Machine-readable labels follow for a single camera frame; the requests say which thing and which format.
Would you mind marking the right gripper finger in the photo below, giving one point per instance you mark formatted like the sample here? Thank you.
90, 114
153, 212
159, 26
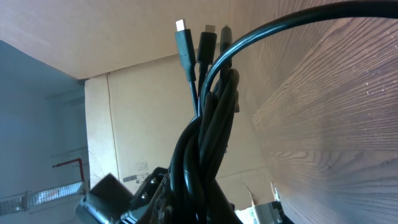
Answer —
109, 201

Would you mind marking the cardboard box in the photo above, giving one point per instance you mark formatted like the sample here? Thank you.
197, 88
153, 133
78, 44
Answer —
135, 115

